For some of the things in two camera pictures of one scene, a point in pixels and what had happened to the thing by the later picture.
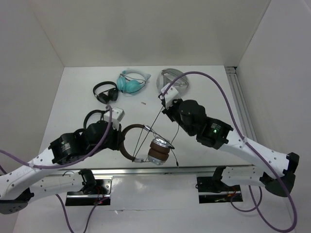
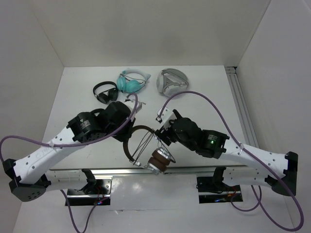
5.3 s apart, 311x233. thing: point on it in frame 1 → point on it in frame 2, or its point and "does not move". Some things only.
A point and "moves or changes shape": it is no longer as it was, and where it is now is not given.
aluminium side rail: x=232 y=74 does not move
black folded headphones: x=110 y=95 does not move
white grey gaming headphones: x=165 y=76 does not move
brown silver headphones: x=159 y=147 moves or changes shape
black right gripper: x=168 y=111 → x=163 y=133
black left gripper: x=119 y=138 → x=127 y=134
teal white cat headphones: x=132 y=85 does not move
